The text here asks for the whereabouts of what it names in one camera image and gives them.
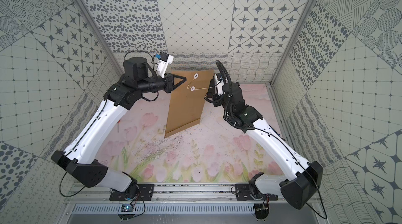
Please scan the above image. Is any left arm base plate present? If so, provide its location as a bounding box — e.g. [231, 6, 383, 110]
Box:
[109, 184, 155, 201]

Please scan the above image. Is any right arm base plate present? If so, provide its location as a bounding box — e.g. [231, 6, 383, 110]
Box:
[230, 183, 278, 201]

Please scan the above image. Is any floral table mat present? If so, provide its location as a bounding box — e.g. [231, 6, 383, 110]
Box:
[96, 93, 282, 182]

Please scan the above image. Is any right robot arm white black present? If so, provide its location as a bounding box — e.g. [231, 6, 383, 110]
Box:
[206, 78, 323, 209]

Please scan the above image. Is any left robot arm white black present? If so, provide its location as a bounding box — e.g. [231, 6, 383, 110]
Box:
[51, 52, 186, 199]

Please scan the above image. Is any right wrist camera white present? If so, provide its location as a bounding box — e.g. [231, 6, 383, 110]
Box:
[214, 73, 224, 96]

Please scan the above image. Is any aluminium mounting rail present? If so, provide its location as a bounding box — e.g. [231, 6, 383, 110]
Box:
[64, 182, 324, 205]

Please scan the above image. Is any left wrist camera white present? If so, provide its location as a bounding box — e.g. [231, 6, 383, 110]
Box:
[156, 51, 174, 78]

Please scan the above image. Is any black corrugated cable conduit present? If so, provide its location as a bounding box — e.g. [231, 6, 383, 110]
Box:
[215, 60, 233, 99]

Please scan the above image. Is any brown kraft file bag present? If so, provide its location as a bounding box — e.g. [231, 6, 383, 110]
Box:
[165, 70, 214, 138]

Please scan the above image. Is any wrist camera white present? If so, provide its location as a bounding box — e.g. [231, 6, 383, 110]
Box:
[156, 51, 174, 78]
[214, 73, 224, 96]

